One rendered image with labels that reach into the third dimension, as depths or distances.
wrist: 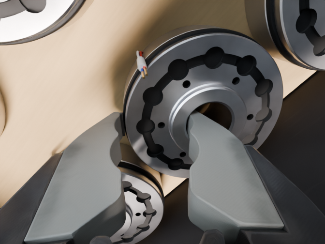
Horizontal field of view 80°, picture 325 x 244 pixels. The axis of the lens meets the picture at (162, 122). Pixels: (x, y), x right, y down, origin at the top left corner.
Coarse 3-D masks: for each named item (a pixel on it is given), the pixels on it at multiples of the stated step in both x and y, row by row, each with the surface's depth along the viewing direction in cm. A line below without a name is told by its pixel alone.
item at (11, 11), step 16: (0, 0) 8; (16, 0) 8; (32, 0) 8; (48, 0) 8; (64, 0) 8; (0, 16) 8; (16, 16) 8; (32, 16) 8; (48, 16) 8; (64, 16) 9; (0, 32) 8; (16, 32) 8; (32, 32) 8
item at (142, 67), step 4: (136, 52) 11; (140, 52) 11; (140, 56) 10; (140, 60) 9; (144, 60) 10; (140, 64) 9; (144, 64) 9; (140, 68) 9; (144, 68) 9; (144, 76) 8
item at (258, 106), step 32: (224, 32) 10; (160, 64) 10; (192, 64) 11; (224, 64) 11; (256, 64) 11; (128, 96) 11; (160, 96) 11; (256, 96) 12; (128, 128) 12; (160, 128) 12; (256, 128) 14; (160, 160) 13
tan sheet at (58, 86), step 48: (96, 0) 11; (144, 0) 11; (192, 0) 12; (240, 0) 12; (0, 48) 11; (48, 48) 12; (96, 48) 12; (144, 48) 13; (48, 96) 13; (96, 96) 14; (0, 144) 14; (48, 144) 15; (0, 192) 17
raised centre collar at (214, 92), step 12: (216, 84) 11; (192, 96) 11; (204, 96) 11; (216, 96) 11; (228, 96) 11; (240, 96) 11; (180, 108) 11; (192, 108) 11; (228, 108) 12; (240, 108) 12; (180, 120) 11; (228, 120) 12; (240, 120) 12; (180, 132) 12; (240, 132) 12; (180, 144) 12
